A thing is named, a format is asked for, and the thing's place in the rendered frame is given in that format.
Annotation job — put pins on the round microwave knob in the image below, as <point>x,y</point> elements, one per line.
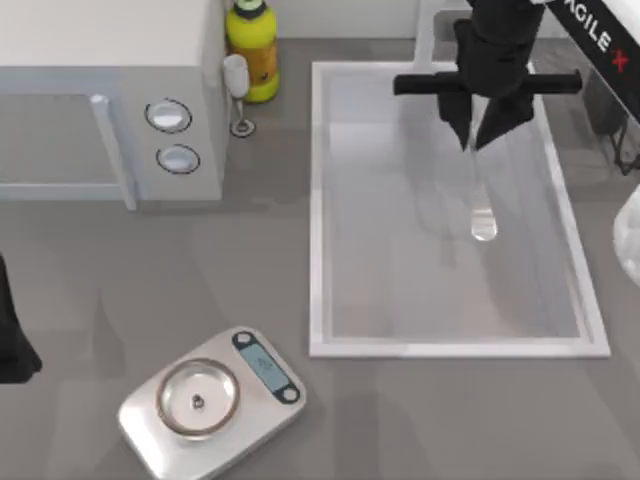
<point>177,159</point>
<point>168,116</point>

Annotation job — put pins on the microwave oven door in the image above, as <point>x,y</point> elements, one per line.
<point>50,145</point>

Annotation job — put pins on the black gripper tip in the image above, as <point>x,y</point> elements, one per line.
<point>12,330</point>

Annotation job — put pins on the yellow green bottle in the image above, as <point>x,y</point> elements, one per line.
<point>252,45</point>

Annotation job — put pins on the white wine glass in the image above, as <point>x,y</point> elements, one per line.
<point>235,75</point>

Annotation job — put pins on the silver kitchen scale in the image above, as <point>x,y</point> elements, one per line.
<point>250,400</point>

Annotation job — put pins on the white lumpy rounded object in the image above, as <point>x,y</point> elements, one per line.
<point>629,235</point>

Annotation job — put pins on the tall clear tap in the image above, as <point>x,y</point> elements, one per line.
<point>483,215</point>

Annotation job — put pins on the white sink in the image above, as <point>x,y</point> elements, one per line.
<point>400,280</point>

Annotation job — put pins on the pale microwave oven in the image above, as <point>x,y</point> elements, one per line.
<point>100,40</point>

